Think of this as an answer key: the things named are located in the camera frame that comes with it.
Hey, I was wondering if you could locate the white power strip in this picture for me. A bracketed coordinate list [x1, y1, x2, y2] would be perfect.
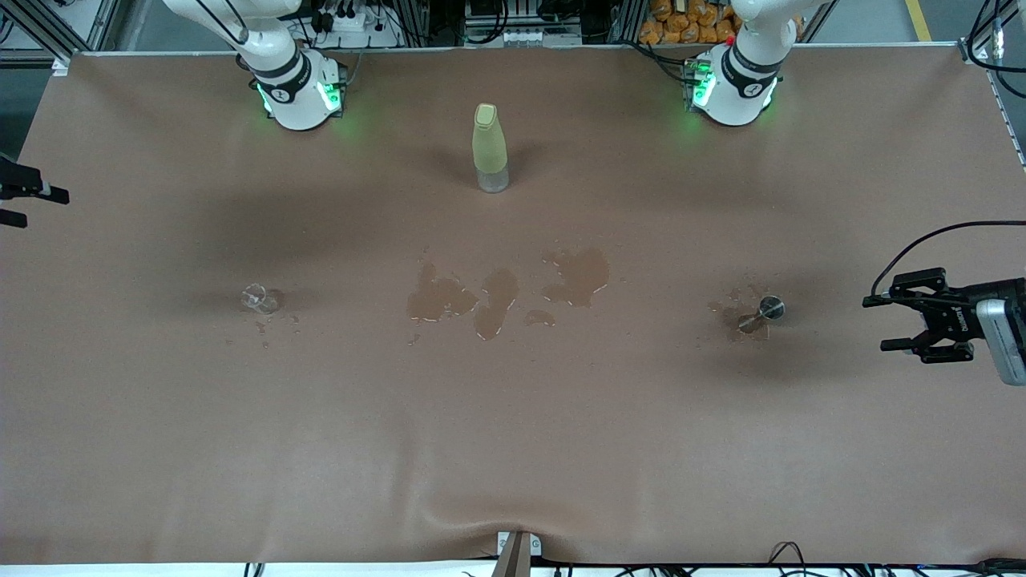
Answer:
[309, 0, 402, 49]

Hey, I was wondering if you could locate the orange packaged goods pile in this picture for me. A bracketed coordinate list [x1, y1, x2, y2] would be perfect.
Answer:
[639, 0, 742, 46]

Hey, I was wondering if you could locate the white terminal strip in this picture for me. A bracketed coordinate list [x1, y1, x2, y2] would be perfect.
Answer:
[473, 28, 583, 47]

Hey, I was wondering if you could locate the grey clamp bracket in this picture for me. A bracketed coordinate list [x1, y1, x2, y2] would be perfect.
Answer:
[491, 531, 543, 577]

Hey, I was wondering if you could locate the silver metal jigger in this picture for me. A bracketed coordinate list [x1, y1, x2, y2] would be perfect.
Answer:
[737, 295, 787, 336]

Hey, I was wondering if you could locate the aluminium frame post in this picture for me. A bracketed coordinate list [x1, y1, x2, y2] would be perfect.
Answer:
[958, 0, 1026, 63]
[0, 0, 73, 75]

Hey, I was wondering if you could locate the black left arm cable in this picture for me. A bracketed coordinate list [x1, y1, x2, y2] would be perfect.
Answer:
[872, 0, 1026, 299]

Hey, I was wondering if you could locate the yellow-green plastic bottle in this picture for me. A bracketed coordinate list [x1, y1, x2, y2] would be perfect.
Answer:
[472, 103, 511, 194]

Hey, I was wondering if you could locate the brown table mat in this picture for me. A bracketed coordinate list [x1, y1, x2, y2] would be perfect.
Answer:
[0, 44, 1026, 566]

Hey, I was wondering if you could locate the looped black cable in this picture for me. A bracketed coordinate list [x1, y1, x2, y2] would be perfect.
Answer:
[768, 542, 807, 577]

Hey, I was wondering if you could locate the clear glass beaker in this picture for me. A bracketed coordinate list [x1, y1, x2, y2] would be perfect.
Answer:
[240, 282, 281, 316]

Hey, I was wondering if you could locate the thick black cable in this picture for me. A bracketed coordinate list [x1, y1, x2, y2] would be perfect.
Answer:
[922, 557, 1026, 575]

